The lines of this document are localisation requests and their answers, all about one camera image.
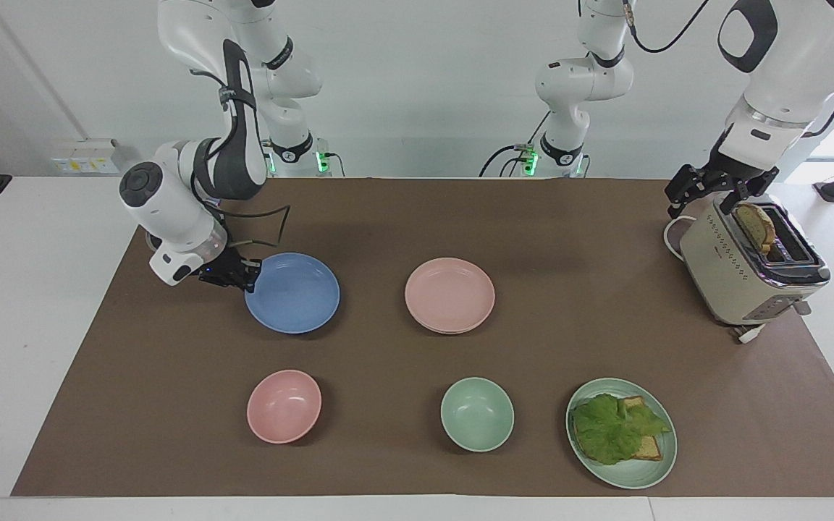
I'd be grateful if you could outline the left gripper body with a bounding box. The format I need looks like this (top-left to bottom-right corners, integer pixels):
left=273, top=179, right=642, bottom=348
left=707, top=129, right=757, bottom=193

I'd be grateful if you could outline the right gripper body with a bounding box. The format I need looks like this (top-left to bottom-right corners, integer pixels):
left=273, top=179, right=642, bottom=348
left=197, top=250, right=246, bottom=288

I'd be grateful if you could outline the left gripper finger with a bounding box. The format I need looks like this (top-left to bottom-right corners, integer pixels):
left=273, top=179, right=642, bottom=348
left=728, top=167, right=780, bottom=216
left=665, top=165, right=719, bottom=219

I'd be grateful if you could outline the blue plate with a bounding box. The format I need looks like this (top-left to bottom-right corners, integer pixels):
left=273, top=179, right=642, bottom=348
left=245, top=252, right=341, bottom=335

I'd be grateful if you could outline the bread slice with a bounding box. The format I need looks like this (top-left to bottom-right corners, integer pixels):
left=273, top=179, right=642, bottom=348
left=735, top=203, right=778, bottom=255

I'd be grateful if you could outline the cream toaster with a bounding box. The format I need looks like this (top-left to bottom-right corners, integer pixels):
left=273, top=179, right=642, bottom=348
left=679, top=194, right=833, bottom=326

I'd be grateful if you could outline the pink bowl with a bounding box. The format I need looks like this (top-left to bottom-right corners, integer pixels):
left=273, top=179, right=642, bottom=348
left=246, top=370, right=322, bottom=445

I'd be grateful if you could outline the pink plate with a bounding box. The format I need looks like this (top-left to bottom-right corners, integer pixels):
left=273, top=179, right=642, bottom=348
left=405, top=258, right=496, bottom=332

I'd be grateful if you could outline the beige plate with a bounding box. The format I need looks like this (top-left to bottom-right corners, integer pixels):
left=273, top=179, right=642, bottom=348
left=407, top=304, right=495, bottom=336

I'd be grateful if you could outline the green lettuce leaf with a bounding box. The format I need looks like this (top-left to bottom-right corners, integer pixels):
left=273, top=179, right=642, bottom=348
left=571, top=394, right=672, bottom=466

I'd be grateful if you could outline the green bowl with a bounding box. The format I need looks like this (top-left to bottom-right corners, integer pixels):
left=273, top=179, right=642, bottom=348
left=440, top=377, right=515, bottom=453

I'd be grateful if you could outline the green plate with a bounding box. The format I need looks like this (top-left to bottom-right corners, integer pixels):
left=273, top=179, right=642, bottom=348
left=566, top=378, right=678, bottom=490

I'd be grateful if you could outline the white wall socket box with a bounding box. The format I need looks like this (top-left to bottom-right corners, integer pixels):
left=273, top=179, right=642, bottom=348
left=49, top=138, right=120, bottom=177

